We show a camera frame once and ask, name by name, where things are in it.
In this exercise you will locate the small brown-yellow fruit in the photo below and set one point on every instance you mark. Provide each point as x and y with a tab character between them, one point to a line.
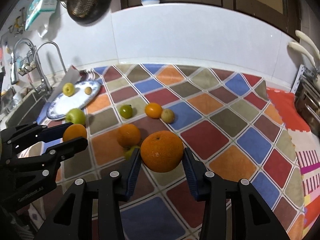
88	90

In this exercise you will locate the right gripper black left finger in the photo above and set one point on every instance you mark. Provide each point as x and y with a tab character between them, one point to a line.
117	187

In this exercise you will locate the small dark green fruit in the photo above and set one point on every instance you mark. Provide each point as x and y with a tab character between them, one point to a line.
126	111

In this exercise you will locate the orange tangerine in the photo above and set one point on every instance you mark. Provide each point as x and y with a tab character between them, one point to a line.
74	131
128	135

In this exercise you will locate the red patterned foam mat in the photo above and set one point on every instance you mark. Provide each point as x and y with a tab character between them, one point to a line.
307	150

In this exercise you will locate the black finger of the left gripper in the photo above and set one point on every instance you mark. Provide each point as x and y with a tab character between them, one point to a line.
67	148
29	134

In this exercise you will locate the green fruit with calyx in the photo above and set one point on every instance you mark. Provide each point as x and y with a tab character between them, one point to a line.
130	151

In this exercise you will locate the white paper sheet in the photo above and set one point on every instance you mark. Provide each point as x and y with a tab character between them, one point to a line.
72	76

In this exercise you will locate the steel pot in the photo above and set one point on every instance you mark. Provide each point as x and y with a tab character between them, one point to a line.
307	104

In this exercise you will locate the tall chrome gooseneck faucet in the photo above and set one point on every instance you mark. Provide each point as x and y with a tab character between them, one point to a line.
50	59

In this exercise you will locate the small tan pear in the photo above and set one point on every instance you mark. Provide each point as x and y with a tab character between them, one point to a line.
168	116

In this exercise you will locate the large green apple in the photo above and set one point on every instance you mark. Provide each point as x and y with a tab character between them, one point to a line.
76	116

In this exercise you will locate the large orange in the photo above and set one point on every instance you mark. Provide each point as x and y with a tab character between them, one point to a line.
162	151

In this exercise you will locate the teal white tissue box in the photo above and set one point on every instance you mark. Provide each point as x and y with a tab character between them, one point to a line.
38	15

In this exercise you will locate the yellow apple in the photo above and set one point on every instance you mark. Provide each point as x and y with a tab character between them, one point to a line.
68	89

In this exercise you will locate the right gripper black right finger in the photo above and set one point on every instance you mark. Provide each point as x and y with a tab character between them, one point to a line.
209	188

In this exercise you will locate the steel kitchen sink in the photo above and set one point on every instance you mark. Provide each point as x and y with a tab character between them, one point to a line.
28	110

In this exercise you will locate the blue white oval plate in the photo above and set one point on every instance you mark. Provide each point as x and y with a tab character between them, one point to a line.
62	104

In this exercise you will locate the chrome pull-down faucet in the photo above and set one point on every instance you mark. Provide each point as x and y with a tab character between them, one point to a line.
45	85

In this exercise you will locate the cream handled knife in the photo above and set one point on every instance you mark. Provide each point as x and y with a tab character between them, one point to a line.
309	41
299	48

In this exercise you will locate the black wire sink caddy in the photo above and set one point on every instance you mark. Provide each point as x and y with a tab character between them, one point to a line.
27	64

